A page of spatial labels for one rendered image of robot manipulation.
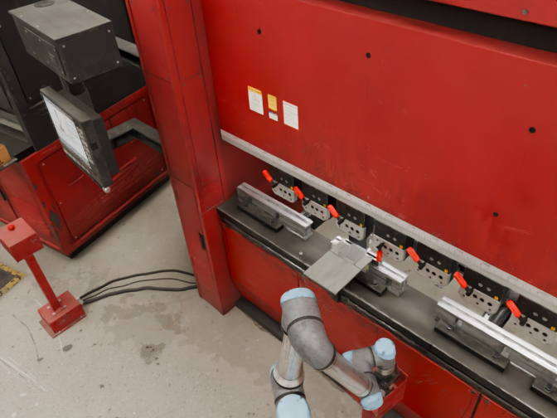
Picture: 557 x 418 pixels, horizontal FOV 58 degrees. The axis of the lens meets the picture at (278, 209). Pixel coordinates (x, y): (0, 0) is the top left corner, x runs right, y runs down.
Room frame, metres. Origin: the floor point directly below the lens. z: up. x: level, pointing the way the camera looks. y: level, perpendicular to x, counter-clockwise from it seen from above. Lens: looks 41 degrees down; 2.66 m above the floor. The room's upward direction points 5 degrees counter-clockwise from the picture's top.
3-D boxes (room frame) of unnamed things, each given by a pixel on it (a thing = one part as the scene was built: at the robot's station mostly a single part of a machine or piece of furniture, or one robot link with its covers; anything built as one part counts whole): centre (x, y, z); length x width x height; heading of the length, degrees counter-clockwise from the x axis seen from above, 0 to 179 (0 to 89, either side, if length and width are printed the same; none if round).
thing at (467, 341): (1.14, -0.72, 0.89); 0.30 x 0.05 x 0.03; 43
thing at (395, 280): (1.58, -0.39, 0.92); 0.39 x 0.06 x 0.10; 43
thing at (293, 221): (2.02, 0.03, 0.92); 0.50 x 0.06 x 0.10; 43
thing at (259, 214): (2.02, 0.10, 0.89); 0.30 x 0.05 x 0.03; 43
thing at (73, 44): (2.20, 0.87, 1.53); 0.51 x 0.25 x 0.85; 39
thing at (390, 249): (1.49, -0.47, 1.18); 0.15 x 0.09 x 0.17; 43
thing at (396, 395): (1.09, -0.33, 0.75); 0.20 x 0.16 x 0.18; 35
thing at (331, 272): (1.52, -0.24, 1.00); 0.26 x 0.18 x 0.01; 133
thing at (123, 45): (2.38, 0.74, 1.66); 0.40 x 0.24 x 0.07; 43
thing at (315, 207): (1.78, -0.19, 1.18); 0.15 x 0.09 x 0.17; 43
